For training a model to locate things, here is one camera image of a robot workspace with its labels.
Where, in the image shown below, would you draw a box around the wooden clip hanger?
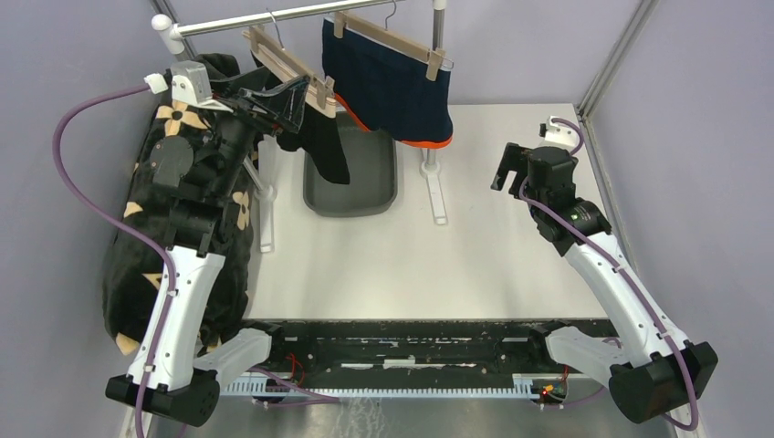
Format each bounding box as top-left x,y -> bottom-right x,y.
243,22 -> 338,118
333,0 -> 455,81

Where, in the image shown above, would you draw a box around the black underwear white waistband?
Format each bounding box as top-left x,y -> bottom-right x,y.
277,104 -> 350,185

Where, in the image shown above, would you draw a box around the navy orange underwear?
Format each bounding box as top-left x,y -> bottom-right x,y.
321,18 -> 426,148

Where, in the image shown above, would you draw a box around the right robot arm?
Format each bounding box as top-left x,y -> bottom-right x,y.
491,142 -> 718,431

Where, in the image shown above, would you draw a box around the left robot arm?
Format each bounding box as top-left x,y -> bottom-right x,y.
106,73 -> 309,427

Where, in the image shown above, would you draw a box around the left metal rack pole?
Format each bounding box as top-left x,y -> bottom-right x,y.
243,152 -> 276,200

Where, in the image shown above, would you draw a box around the metal rack pole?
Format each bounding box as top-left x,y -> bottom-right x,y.
419,1 -> 453,176
243,152 -> 276,200

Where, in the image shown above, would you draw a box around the white right pole base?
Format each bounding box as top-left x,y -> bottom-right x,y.
420,162 -> 448,225

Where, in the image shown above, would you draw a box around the grey plastic basin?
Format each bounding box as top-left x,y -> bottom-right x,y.
303,111 -> 398,218

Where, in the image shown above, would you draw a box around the black floral plush blanket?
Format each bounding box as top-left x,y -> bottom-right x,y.
102,52 -> 267,356

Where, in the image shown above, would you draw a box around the horizontal metal rack bar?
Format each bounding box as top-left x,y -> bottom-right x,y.
151,0 -> 389,56

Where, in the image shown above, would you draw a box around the right metal rack pole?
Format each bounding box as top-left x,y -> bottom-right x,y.
419,1 -> 453,176

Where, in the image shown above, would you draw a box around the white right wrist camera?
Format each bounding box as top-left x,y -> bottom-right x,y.
539,116 -> 582,151

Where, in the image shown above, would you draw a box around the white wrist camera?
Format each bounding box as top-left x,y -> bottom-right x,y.
539,116 -> 582,151
143,60 -> 234,113

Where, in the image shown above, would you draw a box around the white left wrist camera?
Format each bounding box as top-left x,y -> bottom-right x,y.
143,60 -> 234,113

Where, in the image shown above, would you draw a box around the aluminium frame rail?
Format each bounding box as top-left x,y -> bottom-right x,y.
576,0 -> 659,120

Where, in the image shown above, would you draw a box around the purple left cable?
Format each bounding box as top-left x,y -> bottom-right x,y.
51,84 -> 340,438

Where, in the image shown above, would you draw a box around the grey cable duct strip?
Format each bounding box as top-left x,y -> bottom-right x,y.
220,373 -> 540,401

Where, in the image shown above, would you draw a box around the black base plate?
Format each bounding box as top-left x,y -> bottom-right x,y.
243,319 -> 595,390

